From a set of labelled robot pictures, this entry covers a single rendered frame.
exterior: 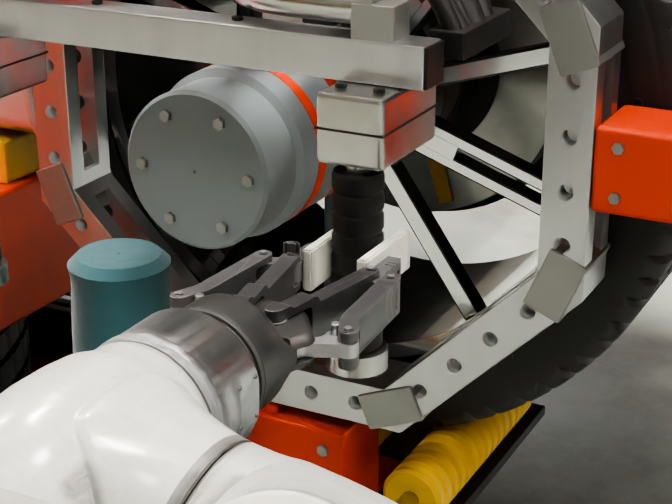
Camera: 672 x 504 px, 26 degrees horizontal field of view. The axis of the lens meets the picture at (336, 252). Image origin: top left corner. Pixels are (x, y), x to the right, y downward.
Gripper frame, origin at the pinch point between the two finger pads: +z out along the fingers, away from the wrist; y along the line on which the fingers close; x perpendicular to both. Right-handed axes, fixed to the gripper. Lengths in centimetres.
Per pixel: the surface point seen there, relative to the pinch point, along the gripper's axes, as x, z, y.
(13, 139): -10, 38, -61
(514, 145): -5.5, 46.3, -5.7
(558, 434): -83, 130, -25
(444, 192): -11.4, 45.8, -12.8
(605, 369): -83, 158, -26
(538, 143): -4.9, 46.2, -3.2
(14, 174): -14, 37, -61
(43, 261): -25, 40, -60
